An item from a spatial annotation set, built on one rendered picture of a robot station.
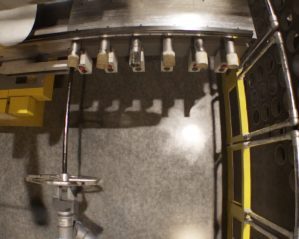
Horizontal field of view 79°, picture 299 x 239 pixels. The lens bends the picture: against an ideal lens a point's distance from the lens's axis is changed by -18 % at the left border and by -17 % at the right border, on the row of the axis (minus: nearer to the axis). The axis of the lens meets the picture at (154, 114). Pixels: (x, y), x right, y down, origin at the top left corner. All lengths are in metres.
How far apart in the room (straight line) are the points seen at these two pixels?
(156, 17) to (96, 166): 1.33
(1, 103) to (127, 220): 1.40
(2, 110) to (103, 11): 1.02
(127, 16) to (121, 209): 1.51
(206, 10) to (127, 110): 1.13
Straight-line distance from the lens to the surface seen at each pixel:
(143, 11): 1.21
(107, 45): 1.17
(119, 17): 1.20
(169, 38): 1.15
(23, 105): 1.61
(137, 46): 1.13
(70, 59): 1.18
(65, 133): 1.09
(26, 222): 2.34
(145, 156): 1.86
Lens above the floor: 1.86
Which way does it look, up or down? 78 degrees down
